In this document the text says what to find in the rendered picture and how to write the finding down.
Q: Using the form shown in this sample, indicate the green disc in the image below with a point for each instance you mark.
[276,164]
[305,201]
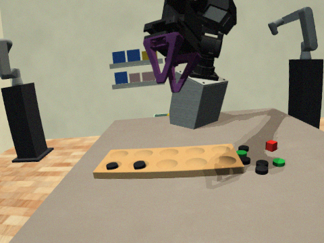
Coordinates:
[241,153]
[278,162]

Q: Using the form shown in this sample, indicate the red cube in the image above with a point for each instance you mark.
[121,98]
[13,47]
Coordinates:
[271,145]

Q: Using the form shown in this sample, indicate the wooden tray with round pockets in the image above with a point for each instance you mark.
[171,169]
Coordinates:
[187,161]

